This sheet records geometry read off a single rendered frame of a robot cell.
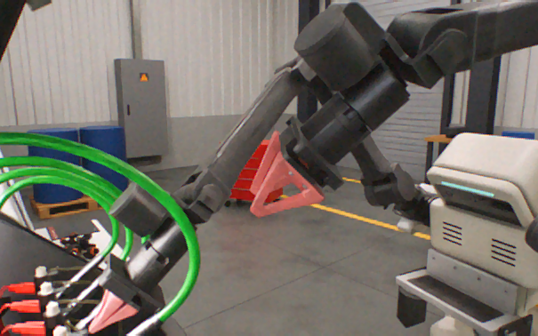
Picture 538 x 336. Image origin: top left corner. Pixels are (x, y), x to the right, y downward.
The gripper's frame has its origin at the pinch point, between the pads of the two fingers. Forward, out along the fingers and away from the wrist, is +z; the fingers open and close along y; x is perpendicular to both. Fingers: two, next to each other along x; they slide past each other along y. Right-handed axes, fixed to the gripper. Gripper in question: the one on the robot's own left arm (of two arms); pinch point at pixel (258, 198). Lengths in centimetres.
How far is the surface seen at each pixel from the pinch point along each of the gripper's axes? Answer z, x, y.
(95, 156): 9.4, -16.5, -0.8
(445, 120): -113, 321, -547
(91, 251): 69, -1, -59
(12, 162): 24.1, -24.5, -11.1
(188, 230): 9.4, -2.7, -0.7
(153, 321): 20.6, 1.8, 2.7
